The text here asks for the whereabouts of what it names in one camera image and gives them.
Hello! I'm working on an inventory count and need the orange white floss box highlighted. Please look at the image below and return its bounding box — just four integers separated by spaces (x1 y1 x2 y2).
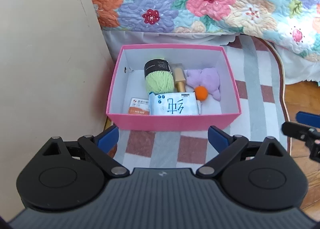
128 98 150 115

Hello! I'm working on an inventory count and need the orange makeup sponge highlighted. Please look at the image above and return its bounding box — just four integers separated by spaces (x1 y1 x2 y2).
194 86 208 101

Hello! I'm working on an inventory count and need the blue tissue pack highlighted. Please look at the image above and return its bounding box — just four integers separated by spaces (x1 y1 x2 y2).
149 92 199 116

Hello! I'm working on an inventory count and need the pink cardboard storage box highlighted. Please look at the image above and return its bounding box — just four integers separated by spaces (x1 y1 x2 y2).
106 44 241 131

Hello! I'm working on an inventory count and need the gold foundation bottle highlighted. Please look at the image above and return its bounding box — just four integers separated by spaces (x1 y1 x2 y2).
171 63 186 93

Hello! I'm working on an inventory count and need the green yarn ball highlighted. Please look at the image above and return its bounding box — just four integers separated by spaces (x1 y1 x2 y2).
144 59 175 94

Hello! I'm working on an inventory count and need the white wet wipes pack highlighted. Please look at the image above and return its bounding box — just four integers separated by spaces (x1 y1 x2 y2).
196 100 202 115

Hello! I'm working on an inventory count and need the purple plush toy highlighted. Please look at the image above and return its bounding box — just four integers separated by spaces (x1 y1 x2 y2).
186 67 221 101

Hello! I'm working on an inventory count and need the beige cabinet panel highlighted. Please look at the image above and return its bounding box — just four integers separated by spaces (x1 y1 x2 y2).
1 0 113 220

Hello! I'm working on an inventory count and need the floral quilt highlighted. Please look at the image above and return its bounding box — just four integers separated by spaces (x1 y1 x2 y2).
92 0 319 60

